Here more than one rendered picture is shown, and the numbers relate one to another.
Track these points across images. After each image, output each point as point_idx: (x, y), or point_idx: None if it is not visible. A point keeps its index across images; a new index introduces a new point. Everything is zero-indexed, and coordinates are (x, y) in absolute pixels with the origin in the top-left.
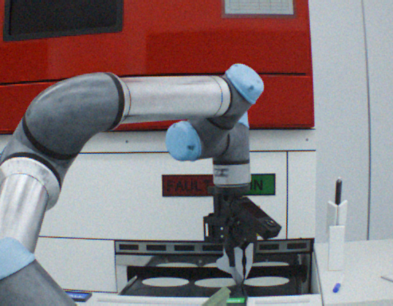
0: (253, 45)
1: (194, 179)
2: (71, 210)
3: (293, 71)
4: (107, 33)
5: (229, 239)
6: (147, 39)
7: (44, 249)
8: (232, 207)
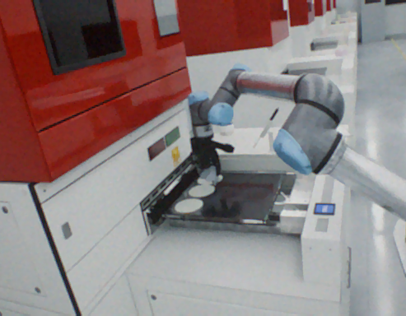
0: (171, 54)
1: (158, 144)
2: (118, 200)
3: (184, 66)
4: (119, 58)
5: (219, 161)
6: (137, 59)
7: (111, 241)
8: (213, 145)
